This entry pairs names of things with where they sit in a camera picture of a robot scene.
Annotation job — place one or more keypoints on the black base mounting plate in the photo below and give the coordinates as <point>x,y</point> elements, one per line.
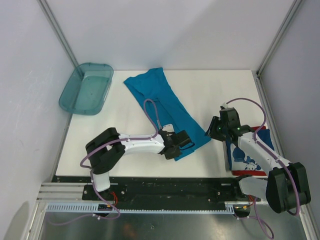
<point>221,189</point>

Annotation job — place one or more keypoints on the teal translucent plastic bin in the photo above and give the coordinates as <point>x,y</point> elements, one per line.
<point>86,89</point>

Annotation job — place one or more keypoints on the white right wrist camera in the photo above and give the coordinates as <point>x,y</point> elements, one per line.
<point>224,106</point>

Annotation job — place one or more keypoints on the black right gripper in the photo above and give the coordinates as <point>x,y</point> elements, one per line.
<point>211,132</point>

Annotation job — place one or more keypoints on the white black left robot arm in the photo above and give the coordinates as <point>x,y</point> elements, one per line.
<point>105,150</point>

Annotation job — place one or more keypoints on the bright blue t-shirt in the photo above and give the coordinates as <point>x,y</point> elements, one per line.
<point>154,85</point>

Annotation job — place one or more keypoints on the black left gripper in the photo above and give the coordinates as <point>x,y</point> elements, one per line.
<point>176,154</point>

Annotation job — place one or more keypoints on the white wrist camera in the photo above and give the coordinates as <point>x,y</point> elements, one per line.
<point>168,128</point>
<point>224,106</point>

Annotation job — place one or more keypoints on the folded red t-shirt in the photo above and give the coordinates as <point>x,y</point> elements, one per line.
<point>240,163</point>

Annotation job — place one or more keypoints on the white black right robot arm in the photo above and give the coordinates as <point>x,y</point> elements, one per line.
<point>286,188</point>

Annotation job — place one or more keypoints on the folded navy printed t-shirt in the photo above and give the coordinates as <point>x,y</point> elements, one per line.
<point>263,134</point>

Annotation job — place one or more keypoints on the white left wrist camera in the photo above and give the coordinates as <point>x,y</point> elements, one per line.
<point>168,128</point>

